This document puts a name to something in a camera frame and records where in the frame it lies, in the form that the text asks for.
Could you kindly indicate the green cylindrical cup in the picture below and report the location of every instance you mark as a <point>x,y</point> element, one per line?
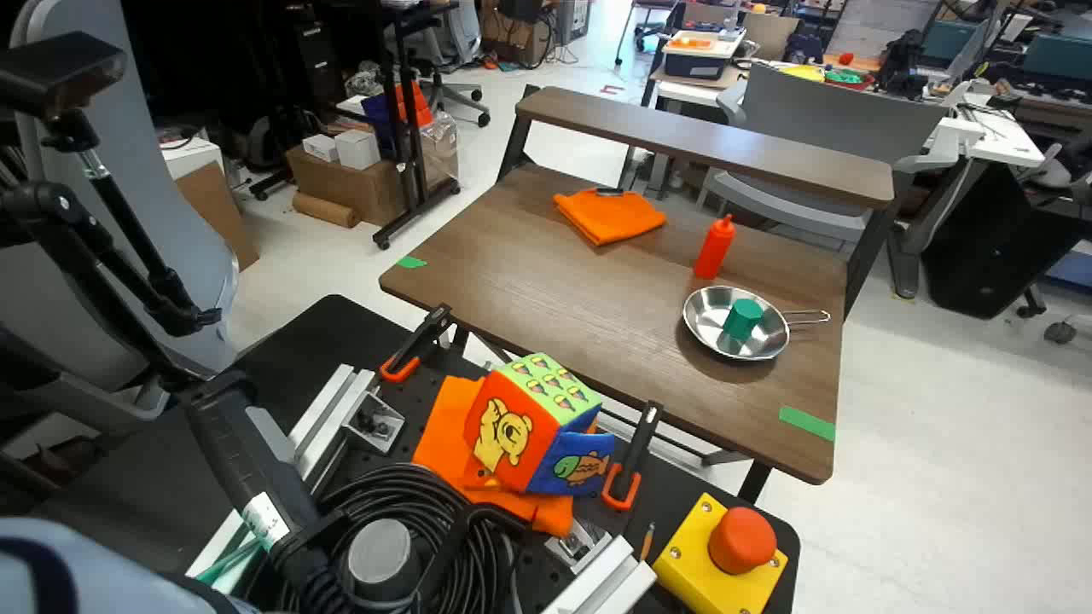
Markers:
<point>740,322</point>

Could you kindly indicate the silver metal pan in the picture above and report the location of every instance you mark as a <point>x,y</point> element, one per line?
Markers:
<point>734,322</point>

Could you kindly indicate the orange folded cloth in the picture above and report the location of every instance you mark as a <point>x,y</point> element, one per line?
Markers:
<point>607,214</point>

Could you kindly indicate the colourful soft toy cube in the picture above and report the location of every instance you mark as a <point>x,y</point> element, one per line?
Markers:
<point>534,423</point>

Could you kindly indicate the orange black clamp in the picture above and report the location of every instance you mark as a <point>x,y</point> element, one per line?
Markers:
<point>413,345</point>
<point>628,466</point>

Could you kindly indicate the small green tape piece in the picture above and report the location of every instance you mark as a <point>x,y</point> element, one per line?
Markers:
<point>412,264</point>

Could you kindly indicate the orange squeeze bottle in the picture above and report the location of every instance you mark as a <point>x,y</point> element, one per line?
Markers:
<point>715,249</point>

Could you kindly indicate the black metal stand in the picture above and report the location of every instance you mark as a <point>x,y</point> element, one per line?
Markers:
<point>408,126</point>

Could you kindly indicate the brown wooden table shelf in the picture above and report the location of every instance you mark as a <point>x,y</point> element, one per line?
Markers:
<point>704,138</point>

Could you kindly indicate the cardboard box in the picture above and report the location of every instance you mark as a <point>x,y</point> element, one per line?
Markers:
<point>352,184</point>

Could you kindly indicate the green tape strip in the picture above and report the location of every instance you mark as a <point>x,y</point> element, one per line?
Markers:
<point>805,423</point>

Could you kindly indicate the yellow box red emergency button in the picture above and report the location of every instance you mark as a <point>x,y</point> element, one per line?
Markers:
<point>721,558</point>

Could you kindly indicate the white desk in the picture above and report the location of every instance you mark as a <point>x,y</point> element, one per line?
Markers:
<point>966,132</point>

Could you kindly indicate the aluminium extrusion rail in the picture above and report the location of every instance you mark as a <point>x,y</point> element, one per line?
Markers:
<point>292,466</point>

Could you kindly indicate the black camera tripod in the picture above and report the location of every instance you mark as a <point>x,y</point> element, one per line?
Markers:
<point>78,193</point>

